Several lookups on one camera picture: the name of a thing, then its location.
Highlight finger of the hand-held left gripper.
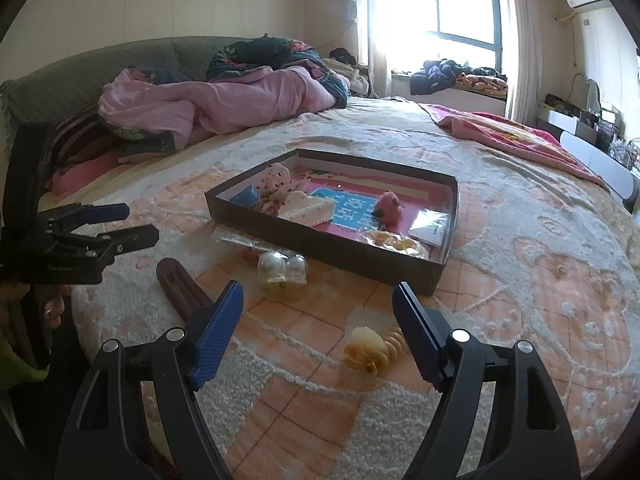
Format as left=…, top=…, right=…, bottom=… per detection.
left=42, top=202, right=131, bottom=233
left=47, top=225, right=161, bottom=266

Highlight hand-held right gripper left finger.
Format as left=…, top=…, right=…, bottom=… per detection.
left=55, top=280, right=246, bottom=480

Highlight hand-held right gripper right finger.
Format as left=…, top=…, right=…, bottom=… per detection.
left=391, top=282, right=583, bottom=480

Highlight yellow hair claw clip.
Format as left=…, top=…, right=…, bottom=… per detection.
left=344, top=326, right=388, bottom=375

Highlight brown hair clip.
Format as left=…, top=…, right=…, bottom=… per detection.
left=156, top=257, right=216, bottom=321

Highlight clear packet with yellow accessory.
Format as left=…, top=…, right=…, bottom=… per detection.
left=362, top=230, right=431, bottom=261

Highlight clear packet with pearl earrings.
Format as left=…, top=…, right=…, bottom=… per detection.
left=256, top=250, right=308, bottom=293

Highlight dark cardboard box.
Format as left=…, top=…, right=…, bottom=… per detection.
left=205, top=148, right=460, bottom=297

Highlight clear packet with white card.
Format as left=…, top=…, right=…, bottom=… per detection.
left=407, top=209, right=451, bottom=247

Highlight small blue box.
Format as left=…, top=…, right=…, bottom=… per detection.
left=229, top=185, right=258, bottom=207

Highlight pink flower hair clip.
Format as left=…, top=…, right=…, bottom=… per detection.
left=372, top=192, right=407, bottom=226

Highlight beige hair clip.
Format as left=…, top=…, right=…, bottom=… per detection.
left=255, top=195, right=286, bottom=216

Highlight polka dot scrunchie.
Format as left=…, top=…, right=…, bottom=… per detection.
left=257, top=162, right=296, bottom=206

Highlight white heart hair claw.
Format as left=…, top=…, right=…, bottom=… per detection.
left=277, top=190, right=337, bottom=226

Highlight person's left hand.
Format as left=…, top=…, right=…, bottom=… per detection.
left=0, top=280, right=76, bottom=333

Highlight pink pillow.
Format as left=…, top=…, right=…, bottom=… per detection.
left=50, top=152, right=123, bottom=196

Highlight dark striped pillow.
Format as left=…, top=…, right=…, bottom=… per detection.
left=50, top=105, right=121, bottom=171

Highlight long clear plastic packet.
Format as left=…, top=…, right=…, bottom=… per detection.
left=212, top=227, right=281, bottom=256

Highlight green sofa backrest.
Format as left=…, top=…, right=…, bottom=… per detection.
left=0, top=36, right=251, bottom=126

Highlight blue printed card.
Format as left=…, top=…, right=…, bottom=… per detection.
left=307, top=187, right=378, bottom=233

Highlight pink quilt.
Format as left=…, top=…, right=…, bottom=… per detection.
left=97, top=62, right=351, bottom=153

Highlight pink printed blanket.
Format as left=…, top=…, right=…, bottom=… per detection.
left=420, top=102, right=608, bottom=191

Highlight dark floral quilt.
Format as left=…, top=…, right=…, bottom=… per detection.
left=206, top=35, right=321, bottom=83

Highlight white low cabinet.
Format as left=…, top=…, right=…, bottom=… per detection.
left=537, top=107, right=640, bottom=213

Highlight orange patterned blanket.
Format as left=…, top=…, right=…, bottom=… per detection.
left=455, top=72, right=510, bottom=98

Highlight dark clothes pile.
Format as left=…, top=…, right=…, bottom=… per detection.
left=410, top=59, right=468, bottom=96

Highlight grey oval mirror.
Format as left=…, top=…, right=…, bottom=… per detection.
left=570, top=72, right=601, bottom=116

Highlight sheer white curtain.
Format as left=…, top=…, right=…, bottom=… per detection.
left=345, top=0, right=396, bottom=98
left=500, top=0, right=543, bottom=123

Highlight window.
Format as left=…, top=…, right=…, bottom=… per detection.
left=380, top=0, right=503, bottom=76

